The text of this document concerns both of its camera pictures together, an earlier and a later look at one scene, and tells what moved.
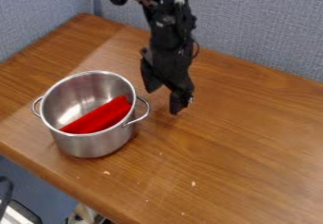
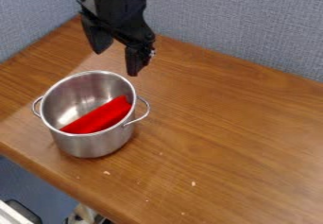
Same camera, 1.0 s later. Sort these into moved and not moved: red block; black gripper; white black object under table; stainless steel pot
Moved: black gripper
Not moved: red block; stainless steel pot; white black object under table
